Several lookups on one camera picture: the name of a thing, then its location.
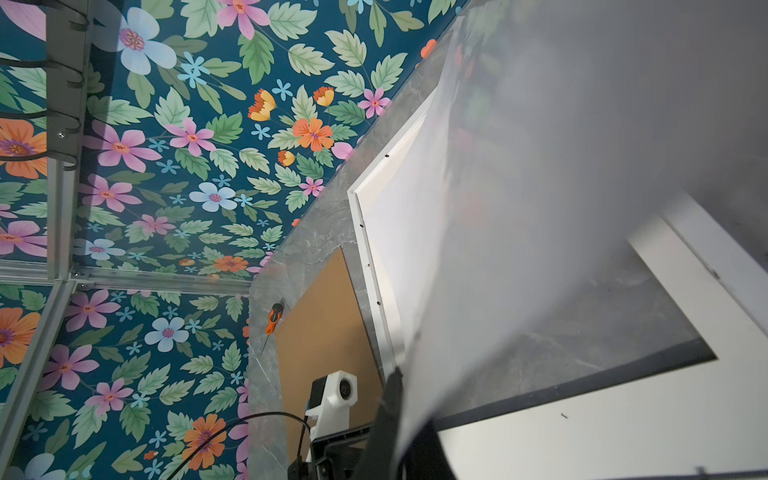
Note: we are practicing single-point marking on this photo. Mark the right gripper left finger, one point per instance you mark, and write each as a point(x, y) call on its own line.
point(379, 460)

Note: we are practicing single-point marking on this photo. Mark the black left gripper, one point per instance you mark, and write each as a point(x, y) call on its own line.
point(331, 457)

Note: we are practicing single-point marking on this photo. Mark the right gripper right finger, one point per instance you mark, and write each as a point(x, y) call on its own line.
point(425, 459)

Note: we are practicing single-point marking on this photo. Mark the brown frame backing board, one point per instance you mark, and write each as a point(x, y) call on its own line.
point(324, 333)

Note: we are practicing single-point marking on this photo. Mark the photo print sheet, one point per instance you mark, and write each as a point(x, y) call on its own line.
point(557, 129)

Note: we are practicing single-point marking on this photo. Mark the white picture frame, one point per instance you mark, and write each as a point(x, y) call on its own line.
point(707, 420)

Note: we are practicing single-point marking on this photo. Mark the orange handled screwdriver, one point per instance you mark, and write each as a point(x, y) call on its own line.
point(274, 318)

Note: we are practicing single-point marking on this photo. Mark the black hook rail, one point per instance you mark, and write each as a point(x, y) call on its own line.
point(53, 131)

